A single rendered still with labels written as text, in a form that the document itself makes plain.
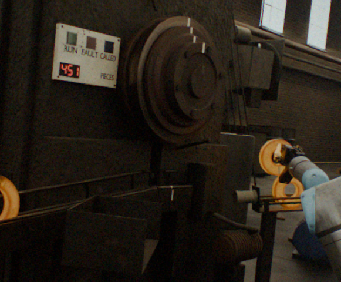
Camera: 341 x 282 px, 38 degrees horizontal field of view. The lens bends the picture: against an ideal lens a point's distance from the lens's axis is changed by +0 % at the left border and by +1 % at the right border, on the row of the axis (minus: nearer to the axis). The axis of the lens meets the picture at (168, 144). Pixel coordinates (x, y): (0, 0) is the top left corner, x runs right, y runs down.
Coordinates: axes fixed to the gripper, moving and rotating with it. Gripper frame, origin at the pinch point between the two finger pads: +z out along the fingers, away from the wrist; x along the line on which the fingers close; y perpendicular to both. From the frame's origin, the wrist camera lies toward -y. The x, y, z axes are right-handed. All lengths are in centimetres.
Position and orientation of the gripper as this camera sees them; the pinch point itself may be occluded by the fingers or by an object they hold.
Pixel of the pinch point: (277, 153)
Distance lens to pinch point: 217.4
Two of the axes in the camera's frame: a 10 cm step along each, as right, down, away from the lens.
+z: -1.7, -3.4, 9.2
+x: -9.7, -0.9, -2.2
